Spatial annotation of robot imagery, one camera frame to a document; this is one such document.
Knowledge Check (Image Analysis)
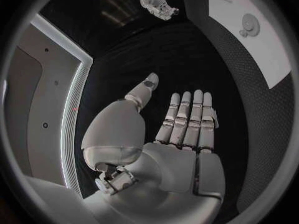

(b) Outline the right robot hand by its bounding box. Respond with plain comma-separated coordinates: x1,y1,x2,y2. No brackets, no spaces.
118,0,181,21

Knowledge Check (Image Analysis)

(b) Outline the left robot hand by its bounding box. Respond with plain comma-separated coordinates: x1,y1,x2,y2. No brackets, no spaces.
80,72,226,224

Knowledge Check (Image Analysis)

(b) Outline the white task board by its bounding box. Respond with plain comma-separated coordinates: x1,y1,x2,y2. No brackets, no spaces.
203,0,293,90

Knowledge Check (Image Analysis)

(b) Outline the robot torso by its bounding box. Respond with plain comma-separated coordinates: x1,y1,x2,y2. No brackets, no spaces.
3,12,94,198

